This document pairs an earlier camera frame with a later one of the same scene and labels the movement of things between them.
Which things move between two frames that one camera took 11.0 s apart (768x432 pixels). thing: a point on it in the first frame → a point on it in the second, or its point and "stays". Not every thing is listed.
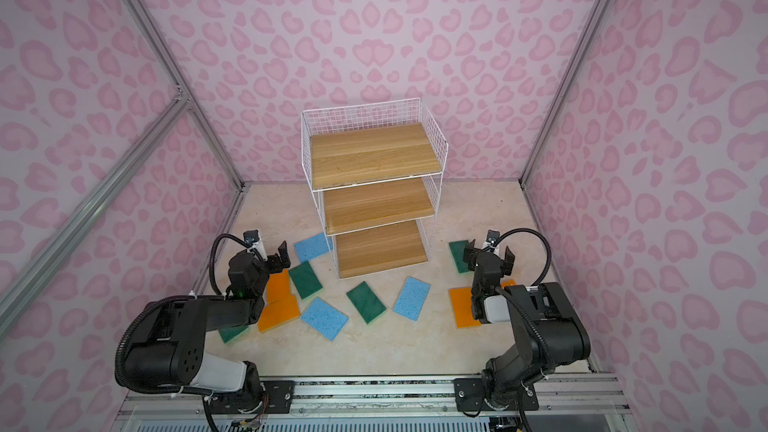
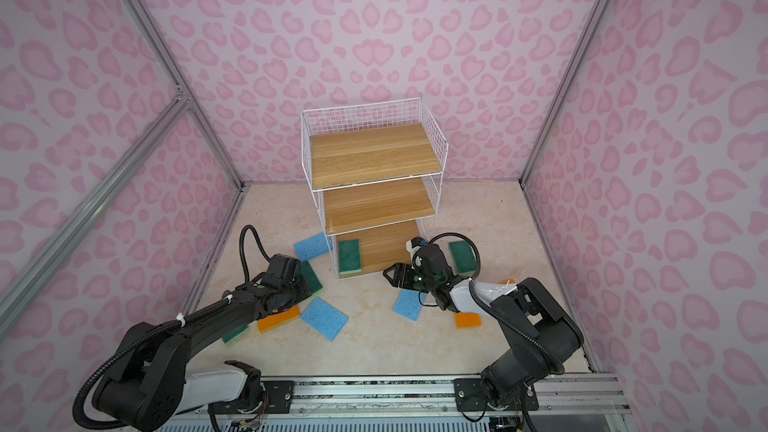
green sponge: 232,333 stays
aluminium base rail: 568,403 stays
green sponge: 305,280 stays
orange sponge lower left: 279,313 stays
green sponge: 366,302 → 350,256
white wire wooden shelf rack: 378,169 stays
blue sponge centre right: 411,298 stays
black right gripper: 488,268 → 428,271
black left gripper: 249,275 → 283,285
